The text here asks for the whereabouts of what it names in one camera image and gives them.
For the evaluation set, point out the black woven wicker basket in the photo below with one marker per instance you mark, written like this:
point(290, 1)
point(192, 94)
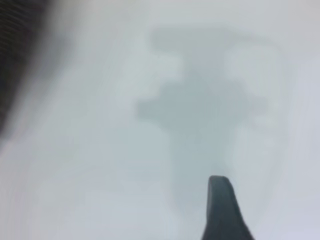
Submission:
point(12, 62)

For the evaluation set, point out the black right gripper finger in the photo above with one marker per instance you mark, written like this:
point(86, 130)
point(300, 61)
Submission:
point(222, 212)

